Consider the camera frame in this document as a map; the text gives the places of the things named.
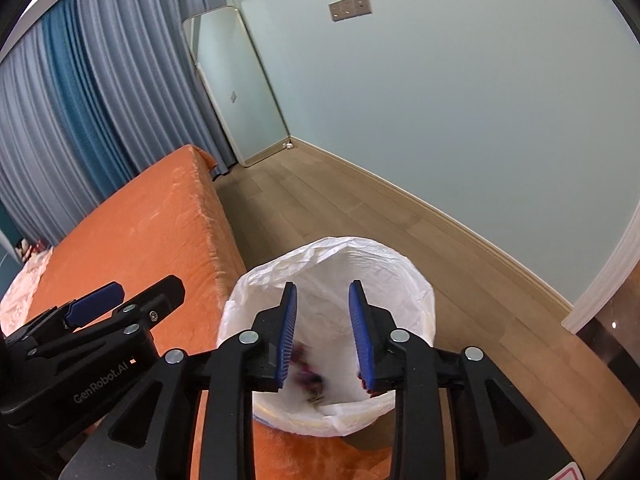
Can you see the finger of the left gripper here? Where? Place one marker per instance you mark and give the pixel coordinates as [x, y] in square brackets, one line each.
[59, 321]
[145, 310]

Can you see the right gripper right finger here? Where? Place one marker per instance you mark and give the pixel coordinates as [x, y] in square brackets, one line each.
[393, 359]

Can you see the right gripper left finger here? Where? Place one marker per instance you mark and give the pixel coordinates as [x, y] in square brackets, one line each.
[255, 360]

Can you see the dark snack wrapper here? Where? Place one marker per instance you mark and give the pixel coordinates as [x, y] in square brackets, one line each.
[306, 377]

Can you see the white lined trash bin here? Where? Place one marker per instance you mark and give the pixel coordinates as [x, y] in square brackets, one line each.
[322, 272]

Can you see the pink bed sheet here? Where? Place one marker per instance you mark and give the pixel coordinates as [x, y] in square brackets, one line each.
[16, 302]

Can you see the orange bed blanket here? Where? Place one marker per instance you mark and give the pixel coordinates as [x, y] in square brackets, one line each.
[175, 218]

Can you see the grey blue curtain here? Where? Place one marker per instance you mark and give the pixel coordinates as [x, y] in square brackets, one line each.
[92, 95]

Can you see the leaning floor mirror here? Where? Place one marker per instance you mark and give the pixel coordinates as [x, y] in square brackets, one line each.
[236, 84]

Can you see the white door frame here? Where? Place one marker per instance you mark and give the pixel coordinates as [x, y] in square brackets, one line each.
[619, 266]

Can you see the bronze wall switch plate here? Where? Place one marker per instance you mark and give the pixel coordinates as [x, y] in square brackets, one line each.
[346, 9]

